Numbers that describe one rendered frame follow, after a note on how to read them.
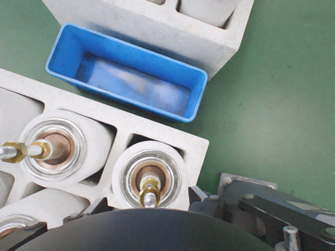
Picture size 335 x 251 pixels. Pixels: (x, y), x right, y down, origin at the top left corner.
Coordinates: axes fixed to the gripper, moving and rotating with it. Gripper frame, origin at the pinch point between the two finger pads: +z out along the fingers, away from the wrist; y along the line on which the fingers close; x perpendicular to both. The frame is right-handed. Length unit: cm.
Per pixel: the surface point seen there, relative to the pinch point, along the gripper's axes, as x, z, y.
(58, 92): 13.9, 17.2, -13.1
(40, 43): 32, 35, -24
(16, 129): 8.3, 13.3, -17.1
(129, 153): 3.7, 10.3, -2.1
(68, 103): 12.1, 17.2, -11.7
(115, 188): -0.2, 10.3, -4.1
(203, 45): 21.3, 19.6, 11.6
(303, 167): -6, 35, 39
